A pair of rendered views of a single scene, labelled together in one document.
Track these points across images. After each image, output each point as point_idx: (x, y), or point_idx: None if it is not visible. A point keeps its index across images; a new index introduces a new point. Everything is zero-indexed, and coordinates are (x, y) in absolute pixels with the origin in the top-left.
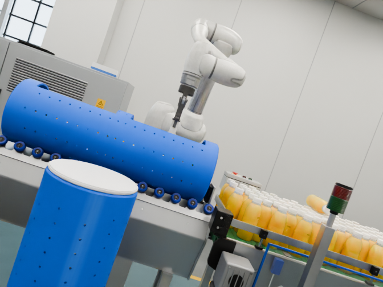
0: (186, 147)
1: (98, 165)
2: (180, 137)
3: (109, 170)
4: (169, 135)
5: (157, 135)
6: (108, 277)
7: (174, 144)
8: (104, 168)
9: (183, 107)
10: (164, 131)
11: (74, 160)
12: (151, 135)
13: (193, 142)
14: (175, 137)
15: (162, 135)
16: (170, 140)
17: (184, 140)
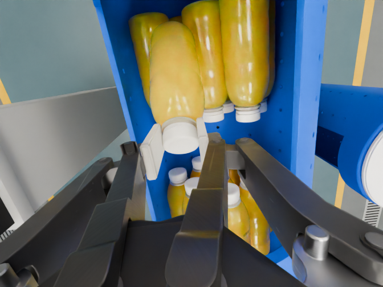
0: (324, 39)
1: (368, 176)
2: (305, 77)
3: (378, 158)
4: (308, 123)
5: (313, 153)
6: (341, 85)
7: (320, 87)
8: (373, 167)
9: (298, 183)
10: (298, 147)
11: (378, 202)
12: (312, 168)
13: (312, 7)
14: (310, 97)
15: (312, 142)
16: (317, 106)
17: (313, 53)
